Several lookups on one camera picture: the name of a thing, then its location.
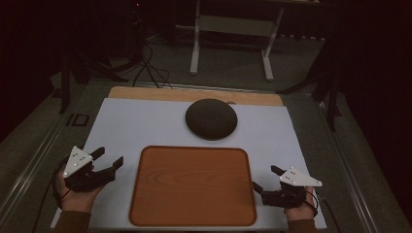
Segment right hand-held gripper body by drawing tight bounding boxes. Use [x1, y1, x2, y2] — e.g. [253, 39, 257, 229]
[261, 166, 324, 209]

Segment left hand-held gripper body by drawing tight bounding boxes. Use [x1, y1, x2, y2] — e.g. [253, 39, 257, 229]
[62, 146, 117, 193]

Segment person's left hand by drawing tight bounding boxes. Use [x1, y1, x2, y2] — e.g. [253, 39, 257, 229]
[56, 170, 104, 214]

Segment person's right hand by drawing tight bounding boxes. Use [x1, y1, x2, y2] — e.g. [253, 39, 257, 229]
[284, 186, 317, 222]

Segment white table mat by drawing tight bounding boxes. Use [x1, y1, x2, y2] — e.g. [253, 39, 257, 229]
[50, 97, 327, 232]

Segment brown wooden tray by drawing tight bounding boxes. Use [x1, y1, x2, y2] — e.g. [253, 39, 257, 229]
[128, 145, 258, 228]

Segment dark round lid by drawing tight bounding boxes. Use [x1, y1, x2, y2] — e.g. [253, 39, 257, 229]
[185, 98, 238, 142]

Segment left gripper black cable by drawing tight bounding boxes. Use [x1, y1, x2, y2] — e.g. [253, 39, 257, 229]
[31, 156, 72, 233]

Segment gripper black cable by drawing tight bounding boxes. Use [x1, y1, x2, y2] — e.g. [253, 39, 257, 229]
[31, 156, 72, 233]
[304, 189, 342, 233]

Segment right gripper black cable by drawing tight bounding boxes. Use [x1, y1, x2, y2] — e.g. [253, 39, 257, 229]
[304, 189, 342, 233]

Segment black camera stand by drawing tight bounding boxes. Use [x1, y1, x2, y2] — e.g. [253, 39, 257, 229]
[275, 32, 345, 132]
[51, 0, 145, 115]

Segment black floor cables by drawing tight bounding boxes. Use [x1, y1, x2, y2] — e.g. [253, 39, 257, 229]
[131, 38, 173, 89]

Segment white metal table frame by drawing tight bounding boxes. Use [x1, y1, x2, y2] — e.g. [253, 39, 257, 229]
[189, 0, 286, 83]

